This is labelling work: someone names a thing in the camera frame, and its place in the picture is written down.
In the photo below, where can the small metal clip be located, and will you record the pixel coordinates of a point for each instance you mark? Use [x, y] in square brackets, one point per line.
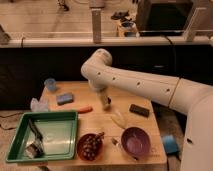
[115, 142]

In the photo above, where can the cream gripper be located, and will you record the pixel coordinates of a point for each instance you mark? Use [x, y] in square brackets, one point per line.
[103, 97]

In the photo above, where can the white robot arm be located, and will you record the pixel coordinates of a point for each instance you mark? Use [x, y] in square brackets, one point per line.
[193, 99]

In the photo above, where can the blue sponge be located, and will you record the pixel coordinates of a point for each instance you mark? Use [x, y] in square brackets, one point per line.
[64, 98]

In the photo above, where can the black monitor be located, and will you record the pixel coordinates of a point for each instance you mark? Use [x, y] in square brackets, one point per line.
[162, 15]

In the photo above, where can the blue plastic cup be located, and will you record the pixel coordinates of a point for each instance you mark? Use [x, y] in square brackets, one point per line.
[50, 84]

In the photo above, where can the purple bowl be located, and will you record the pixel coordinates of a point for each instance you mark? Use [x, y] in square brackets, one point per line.
[136, 142]

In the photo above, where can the black rectangular block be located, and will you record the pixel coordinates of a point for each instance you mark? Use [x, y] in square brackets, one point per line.
[139, 110]

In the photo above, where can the wooden table board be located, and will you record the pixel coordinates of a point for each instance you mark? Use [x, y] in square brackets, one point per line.
[100, 121]

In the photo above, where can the yellow banana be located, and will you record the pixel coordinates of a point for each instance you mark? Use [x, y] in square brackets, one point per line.
[119, 119]

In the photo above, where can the red bowl with grapes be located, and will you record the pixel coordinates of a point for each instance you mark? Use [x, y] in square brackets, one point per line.
[89, 146]

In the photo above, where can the green plastic tray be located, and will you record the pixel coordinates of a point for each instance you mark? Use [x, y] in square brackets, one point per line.
[59, 131]

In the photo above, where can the black dish brush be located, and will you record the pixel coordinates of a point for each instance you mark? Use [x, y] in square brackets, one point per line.
[35, 149]

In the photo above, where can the orange carrot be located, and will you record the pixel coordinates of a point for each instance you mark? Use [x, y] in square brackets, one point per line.
[81, 110]

